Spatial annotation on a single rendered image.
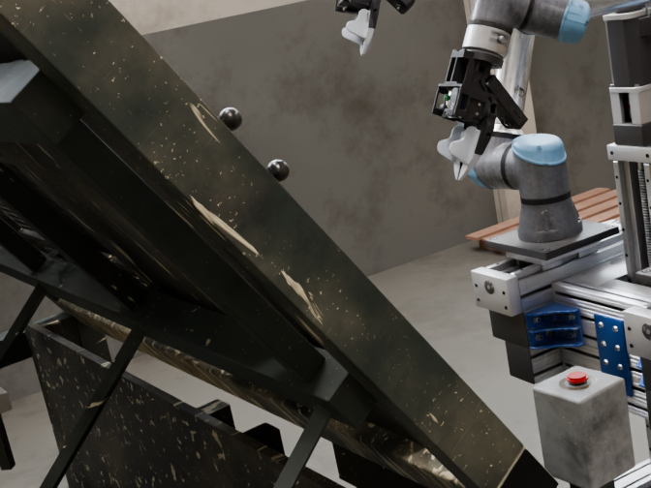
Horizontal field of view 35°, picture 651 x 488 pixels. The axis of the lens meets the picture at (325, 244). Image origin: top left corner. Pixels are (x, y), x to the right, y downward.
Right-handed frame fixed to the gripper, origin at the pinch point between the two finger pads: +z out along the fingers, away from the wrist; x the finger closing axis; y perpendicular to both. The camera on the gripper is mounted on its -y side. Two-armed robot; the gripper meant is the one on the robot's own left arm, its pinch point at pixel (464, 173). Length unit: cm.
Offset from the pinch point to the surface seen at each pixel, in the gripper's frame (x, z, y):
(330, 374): 6.5, 36.5, 19.7
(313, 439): 6, 47, 20
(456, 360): -221, 60, -173
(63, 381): -164, 81, 12
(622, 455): 10, 42, -42
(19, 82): 11, 6, 77
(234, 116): -4.0, 1.0, 41.4
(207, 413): -67, 62, 6
